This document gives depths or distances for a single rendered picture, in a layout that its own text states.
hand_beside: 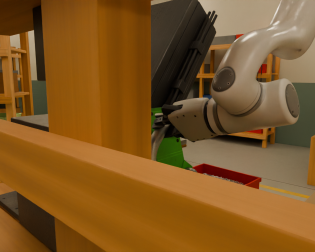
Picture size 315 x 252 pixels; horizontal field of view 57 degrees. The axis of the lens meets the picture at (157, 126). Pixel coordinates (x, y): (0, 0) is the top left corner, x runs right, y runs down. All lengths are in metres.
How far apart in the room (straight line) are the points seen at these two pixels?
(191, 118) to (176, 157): 0.25
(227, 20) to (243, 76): 6.52
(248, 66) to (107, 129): 0.26
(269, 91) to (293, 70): 5.82
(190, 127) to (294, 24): 0.29
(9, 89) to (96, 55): 2.94
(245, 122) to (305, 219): 0.38
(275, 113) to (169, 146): 0.39
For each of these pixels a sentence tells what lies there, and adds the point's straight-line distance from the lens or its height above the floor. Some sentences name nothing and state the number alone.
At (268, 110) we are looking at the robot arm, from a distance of 0.54.
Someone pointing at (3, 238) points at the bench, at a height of 0.88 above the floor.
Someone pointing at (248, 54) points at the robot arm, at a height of 1.40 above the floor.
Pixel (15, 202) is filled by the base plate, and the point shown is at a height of 0.90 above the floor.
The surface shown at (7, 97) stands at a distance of 3.26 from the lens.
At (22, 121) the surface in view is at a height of 1.24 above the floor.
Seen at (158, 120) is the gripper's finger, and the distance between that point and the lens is 0.71.
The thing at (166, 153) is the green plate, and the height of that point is 1.15.
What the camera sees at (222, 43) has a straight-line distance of 6.35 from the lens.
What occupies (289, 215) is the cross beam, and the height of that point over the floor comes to 1.27.
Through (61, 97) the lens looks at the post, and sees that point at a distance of 0.44.
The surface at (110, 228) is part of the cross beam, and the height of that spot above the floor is 1.22.
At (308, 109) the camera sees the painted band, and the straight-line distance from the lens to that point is 6.31.
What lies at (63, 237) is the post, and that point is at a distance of 0.52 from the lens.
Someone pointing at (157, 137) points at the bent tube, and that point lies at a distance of 0.71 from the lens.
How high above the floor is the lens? 1.36
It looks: 10 degrees down
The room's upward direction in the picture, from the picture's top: straight up
